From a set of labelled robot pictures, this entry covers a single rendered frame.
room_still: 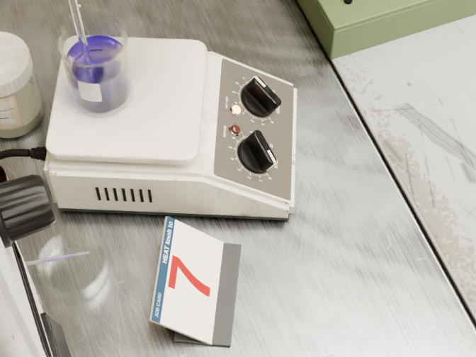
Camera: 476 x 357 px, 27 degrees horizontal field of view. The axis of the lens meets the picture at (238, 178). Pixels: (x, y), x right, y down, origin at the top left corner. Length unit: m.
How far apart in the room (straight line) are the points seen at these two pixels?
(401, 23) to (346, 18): 0.06
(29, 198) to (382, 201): 0.63
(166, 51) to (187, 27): 0.13
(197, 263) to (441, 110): 0.27
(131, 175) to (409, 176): 0.24
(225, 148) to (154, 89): 0.07
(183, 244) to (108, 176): 0.08
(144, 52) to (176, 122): 0.08
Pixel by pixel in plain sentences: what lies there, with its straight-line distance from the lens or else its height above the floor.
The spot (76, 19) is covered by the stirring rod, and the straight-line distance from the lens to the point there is 0.72.
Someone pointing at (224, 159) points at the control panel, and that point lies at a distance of 0.79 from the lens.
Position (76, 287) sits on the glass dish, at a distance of 0.81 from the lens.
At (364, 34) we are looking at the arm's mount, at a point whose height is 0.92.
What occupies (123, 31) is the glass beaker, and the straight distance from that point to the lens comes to 0.76.
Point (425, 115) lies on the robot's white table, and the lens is 0.91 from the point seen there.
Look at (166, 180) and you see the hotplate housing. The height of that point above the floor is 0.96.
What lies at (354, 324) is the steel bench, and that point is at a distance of 0.80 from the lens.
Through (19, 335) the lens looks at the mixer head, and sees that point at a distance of 0.23.
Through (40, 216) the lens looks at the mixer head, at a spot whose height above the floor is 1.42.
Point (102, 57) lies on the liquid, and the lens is 0.77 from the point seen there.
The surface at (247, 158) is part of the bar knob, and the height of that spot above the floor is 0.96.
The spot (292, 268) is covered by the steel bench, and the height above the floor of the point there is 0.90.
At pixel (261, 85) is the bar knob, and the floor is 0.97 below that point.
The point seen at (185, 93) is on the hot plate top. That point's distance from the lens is 0.80.
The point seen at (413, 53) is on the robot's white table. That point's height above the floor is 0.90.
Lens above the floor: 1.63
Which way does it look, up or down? 58 degrees down
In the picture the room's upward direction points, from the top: straight up
